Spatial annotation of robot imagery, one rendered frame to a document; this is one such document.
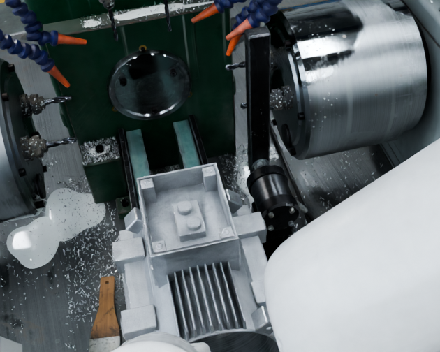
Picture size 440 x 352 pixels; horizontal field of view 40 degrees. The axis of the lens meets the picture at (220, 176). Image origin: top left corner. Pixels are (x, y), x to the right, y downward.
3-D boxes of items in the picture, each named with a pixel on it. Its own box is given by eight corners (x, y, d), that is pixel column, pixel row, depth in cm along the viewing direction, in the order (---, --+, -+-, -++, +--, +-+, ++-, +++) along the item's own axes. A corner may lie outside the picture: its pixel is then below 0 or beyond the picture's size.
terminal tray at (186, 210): (142, 214, 80) (133, 178, 74) (221, 198, 81) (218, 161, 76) (156, 292, 72) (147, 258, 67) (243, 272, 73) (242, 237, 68)
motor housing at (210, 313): (130, 283, 91) (105, 203, 77) (253, 257, 93) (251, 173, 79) (149, 415, 78) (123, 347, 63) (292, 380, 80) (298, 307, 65)
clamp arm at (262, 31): (246, 164, 95) (242, 26, 76) (265, 160, 96) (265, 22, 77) (252, 180, 93) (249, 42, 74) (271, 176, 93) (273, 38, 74)
